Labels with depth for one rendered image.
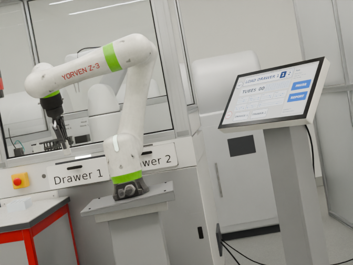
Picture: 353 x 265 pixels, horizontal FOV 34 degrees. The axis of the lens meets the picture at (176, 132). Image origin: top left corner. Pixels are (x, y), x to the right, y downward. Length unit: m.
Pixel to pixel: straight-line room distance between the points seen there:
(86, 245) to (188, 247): 0.51
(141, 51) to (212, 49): 3.82
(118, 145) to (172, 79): 0.65
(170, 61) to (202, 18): 3.31
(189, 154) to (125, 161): 0.61
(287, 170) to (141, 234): 0.77
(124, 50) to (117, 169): 0.47
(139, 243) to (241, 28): 4.12
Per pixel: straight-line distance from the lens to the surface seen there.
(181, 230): 2.89
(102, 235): 2.96
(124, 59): 2.29
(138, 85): 2.45
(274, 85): 2.65
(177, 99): 2.82
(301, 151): 2.66
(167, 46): 2.83
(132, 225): 2.28
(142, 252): 2.30
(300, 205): 2.67
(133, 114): 2.45
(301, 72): 2.59
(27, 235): 2.42
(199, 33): 6.09
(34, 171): 2.99
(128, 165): 2.29
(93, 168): 2.75
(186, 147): 2.82
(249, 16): 6.16
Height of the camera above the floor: 1.11
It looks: 3 degrees down
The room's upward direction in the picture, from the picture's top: 10 degrees counter-clockwise
